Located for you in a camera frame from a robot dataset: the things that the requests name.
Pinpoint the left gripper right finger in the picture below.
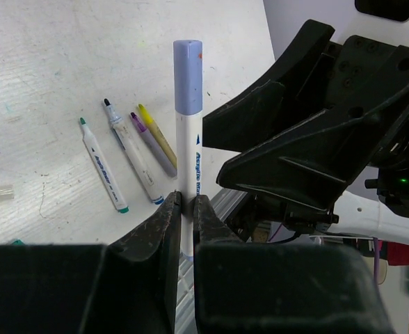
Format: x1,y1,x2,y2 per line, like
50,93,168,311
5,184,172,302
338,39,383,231
193,195,243,333

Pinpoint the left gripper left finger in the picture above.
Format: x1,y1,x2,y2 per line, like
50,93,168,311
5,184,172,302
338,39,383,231
82,191,182,333

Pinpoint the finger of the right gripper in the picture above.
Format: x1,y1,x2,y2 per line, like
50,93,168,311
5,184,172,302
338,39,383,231
202,19,335,152

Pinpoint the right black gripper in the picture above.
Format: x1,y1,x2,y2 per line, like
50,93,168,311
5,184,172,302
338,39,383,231
216,46,409,218

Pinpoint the lavender acrylic marker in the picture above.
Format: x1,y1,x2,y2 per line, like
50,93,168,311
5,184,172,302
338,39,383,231
173,40,203,260

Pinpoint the pink slim pen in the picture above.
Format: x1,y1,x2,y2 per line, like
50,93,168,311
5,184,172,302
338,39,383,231
129,112,177,177

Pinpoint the yellow highlighter pen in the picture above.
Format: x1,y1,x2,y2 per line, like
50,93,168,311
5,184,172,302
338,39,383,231
138,104,177,168

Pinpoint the blue cap white marker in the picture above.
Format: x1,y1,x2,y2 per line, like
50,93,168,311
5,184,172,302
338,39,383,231
104,98,164,205

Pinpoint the green acrylic marker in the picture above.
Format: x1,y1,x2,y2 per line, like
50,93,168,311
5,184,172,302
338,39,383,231
79,118,129,214

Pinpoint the green marker cap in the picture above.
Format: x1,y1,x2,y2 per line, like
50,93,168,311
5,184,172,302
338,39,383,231
10,239,24,246

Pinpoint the aluminium frame rail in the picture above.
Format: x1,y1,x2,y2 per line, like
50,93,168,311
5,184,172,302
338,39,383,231
174,189,248,333

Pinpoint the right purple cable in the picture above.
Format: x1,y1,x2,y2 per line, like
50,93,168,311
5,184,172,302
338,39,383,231
268,222,383,285

